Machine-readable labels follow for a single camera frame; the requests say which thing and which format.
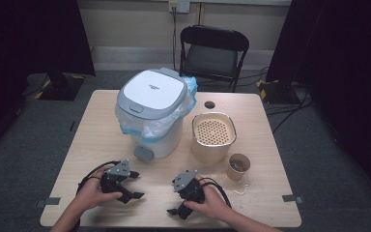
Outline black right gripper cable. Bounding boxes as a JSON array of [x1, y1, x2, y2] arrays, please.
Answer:
[[201, 177, 233, 209]]

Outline white pedal trash can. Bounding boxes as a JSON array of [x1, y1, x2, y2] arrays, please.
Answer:
[[115, 67, 197, 162]]

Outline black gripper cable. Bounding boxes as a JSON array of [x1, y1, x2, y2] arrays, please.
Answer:
[[76, 159, 121, 195], [201, 177, 233, 209]]

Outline person's left hand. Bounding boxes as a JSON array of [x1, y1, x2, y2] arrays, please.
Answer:
[[76, 164, 124, 214]]

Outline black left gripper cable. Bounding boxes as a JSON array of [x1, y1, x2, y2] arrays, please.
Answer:
[[76, 159, 121, 195]]

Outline white wall socket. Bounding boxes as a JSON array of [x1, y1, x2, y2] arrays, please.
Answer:
[[168, 0, 191, 15]]

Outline black floor cables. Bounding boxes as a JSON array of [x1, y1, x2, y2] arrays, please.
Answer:
[[238, 66, 314, 134]]

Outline dark wet tea leaves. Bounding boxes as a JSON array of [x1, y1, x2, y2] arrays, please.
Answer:
[[232, 159, 247, 172]]

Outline black wall power cable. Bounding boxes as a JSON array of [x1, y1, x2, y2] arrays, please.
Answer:
[[172, 6, 179, 72]]

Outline clear plastic trash bag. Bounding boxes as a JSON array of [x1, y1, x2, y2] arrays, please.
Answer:
[[115, 76, 198, 144]]

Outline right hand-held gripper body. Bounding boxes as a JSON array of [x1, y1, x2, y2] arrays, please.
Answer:
[[172, 169, 206, 205]]

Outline black folding chair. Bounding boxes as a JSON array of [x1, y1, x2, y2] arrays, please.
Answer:
[[179, 24, 250, 93]]

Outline brown paper cup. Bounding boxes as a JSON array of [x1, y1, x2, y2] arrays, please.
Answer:
[[226, 153, 251, 182]]

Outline black curtain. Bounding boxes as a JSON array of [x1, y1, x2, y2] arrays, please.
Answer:
[[265, 0, 371, 207], [0, 0, 97, 162]]

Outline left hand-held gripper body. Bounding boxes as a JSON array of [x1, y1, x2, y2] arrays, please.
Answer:
[[100, 159, 133, 194]]

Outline beige strainer bucket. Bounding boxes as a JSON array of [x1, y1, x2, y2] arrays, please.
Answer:
[[190, 111, 238, 166]]

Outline grey tape strip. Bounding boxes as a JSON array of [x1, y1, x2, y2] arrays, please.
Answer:
[[282, 193, 304, 205], [35, 196, 62, 209]]

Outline person's right hand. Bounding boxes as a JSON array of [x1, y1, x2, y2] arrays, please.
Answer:
[[184, 175, 236, 221]]

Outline black stand base yellow tape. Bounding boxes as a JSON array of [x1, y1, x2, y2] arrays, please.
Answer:
[[256, 78, 301, 105], [33, 72, 87, 102]]

